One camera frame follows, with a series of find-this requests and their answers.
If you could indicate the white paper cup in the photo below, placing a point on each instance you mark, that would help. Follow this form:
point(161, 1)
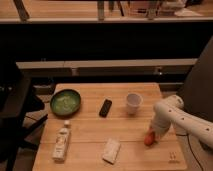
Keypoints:
point(133, 102)

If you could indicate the green bowl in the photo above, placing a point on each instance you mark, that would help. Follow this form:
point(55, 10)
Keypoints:
point(65, 102)

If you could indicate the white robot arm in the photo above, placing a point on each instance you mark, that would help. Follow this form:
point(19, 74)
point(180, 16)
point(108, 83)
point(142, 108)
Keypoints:
point(170, 111)

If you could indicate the white sponge block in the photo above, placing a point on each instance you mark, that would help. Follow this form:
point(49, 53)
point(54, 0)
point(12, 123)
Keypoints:
point(111, 150)

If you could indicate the dark chair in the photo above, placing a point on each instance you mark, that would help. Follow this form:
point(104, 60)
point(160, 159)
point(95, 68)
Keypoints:
point(17, 98)

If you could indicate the black rectangular block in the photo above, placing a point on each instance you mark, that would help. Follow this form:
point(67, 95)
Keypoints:
point(105, 108)

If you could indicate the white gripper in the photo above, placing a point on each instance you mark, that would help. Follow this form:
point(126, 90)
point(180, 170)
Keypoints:
point(156, 133)

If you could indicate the white squeeze bottle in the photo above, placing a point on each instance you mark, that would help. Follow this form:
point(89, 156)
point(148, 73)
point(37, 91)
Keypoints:
point(62, 142)

